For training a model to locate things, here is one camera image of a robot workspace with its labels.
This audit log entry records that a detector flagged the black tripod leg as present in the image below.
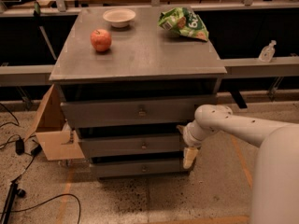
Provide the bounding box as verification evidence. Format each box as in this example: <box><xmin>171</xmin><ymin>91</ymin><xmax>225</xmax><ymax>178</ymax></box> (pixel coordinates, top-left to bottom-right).
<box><xmin>0</xmin><ymin>182</ymin><xmax>26</xmax><ymax>224</ymax></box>

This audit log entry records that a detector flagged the green chip bag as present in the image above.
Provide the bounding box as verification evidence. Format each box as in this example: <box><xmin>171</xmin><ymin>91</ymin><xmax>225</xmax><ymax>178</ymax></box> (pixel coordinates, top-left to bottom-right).
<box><xmin>158</xmin><ymin>7</ymin><xmax>209</xmax><ymax>42</ymax></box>

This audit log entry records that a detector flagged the grey top drawer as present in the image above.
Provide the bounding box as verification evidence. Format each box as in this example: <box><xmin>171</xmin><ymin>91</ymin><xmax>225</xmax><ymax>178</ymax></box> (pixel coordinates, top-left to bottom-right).
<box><xmin>61</xmin><ymin>95</ymin><xmax>217</xmax><ymax>128</ymax></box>

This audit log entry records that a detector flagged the black power adapter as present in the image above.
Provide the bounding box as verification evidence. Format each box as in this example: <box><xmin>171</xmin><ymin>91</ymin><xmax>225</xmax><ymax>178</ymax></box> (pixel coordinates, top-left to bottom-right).
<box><xmin>15</xmin><ymin>138</ymin><xmax>24</xmax><ymax>155</ymax></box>

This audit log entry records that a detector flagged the black floor cable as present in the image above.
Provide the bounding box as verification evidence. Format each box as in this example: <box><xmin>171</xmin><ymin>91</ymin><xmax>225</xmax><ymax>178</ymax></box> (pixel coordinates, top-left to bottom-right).
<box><xmin>0</xmin><ymin>193</ymin><xmax>82</xmax><ymax>224</ymax></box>

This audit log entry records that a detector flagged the brown cardboard box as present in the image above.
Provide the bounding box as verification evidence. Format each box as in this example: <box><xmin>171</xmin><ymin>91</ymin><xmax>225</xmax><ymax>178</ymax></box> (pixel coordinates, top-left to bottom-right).
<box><xmin>24</xmin><ymin>86</ymin><xmax>84</xmax><ymax>161</ymax></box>

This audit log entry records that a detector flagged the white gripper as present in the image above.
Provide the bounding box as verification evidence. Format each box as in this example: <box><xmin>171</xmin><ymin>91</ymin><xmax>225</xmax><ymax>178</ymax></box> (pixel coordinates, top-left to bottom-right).
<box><xmin>176</xmin><ymin>120</ymin><xmax>218</xmax><ymax>169</ymax></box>

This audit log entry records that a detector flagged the red apple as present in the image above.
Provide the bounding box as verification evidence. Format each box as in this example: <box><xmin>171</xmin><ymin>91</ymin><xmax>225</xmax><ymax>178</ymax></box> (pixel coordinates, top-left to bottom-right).
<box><xmin>91</xmin><ymin>29</ymin><xmax>112</xmax><ymax>52</ymax></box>

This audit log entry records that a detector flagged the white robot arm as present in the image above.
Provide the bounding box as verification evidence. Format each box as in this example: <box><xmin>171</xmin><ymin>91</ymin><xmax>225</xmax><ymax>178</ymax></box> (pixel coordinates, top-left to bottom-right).
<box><xmin>177</xmin><ymin>105</ymin><xmax>299</xmax><ymax>224</ymax></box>

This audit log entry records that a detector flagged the grey drawer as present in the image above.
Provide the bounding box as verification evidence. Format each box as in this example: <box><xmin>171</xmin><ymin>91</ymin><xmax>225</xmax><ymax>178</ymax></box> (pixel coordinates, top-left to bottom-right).
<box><xmin>79</xmin><ymin>133</ymin><xmax>184</xmax><ymax>158</ymax></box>
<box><xmin>90</xmin><ymin>158</ymin><xmax>190</xmax><ymax>178</ymax></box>
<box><xmin>61</xmin><ymin>95</ymin><xmax>217</xmax><ymax>128</ymax></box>

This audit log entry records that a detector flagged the white bowl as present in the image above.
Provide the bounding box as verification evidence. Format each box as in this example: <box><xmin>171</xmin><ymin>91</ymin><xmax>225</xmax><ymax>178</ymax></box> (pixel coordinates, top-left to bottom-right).
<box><xmin>103</xmin><ymin>8</ymin><xmax>135</xmax><ymax>28</ymax></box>

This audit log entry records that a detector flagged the clear sanitizer bottle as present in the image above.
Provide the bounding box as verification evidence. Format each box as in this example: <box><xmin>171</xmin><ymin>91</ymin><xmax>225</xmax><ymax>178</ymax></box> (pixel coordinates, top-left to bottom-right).
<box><xmin>259</xmin><ymin>40</ymin><xmax>277</xmax><ymax>63</ymax></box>

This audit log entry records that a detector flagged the grey bottom drawer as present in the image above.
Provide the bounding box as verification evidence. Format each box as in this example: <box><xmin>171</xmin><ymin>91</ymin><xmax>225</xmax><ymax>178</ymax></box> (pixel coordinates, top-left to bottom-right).
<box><xmin>90</xmin><ymin>158</ymin><xmax>190</xmax><ymax>178</ymax></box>

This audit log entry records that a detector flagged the grey drawer cabinet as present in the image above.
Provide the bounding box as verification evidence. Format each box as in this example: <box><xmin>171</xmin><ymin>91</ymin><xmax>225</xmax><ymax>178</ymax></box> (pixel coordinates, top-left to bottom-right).
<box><xmin>50</xmin><ymin>7</ymin><xmax>226</xmax><ymax>165</ymax></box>

